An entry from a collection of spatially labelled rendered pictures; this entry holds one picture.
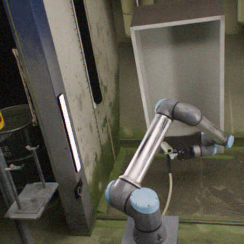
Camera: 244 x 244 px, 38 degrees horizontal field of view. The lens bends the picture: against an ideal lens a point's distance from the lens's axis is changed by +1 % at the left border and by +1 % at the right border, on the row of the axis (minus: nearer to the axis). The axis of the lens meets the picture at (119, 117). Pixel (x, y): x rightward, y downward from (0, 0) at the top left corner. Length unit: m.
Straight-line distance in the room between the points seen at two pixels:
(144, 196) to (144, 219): 0.11
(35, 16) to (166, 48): 1.08
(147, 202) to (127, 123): 2.17
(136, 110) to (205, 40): 1.45
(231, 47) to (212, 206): 1.74
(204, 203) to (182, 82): 1.06
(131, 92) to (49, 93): 1.74
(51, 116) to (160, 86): 1.03
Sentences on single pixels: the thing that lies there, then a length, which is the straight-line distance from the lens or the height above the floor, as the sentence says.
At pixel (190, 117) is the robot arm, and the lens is 2.09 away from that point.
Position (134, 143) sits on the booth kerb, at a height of 0.12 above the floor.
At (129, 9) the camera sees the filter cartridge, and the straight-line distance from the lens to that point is 3.66.
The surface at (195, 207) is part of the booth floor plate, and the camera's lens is 3.15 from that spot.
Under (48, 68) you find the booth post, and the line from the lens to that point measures 2.35.
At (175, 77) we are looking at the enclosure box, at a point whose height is 1.08.
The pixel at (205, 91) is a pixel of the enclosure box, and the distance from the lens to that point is 3.06.
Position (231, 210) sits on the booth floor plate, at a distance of 3.13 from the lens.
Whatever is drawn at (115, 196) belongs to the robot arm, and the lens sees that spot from 2.02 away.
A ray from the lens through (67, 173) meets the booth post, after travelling 2.72.
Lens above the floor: 2.12
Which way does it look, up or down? 26 degrees down
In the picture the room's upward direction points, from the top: 10 degrees counter-clockwise
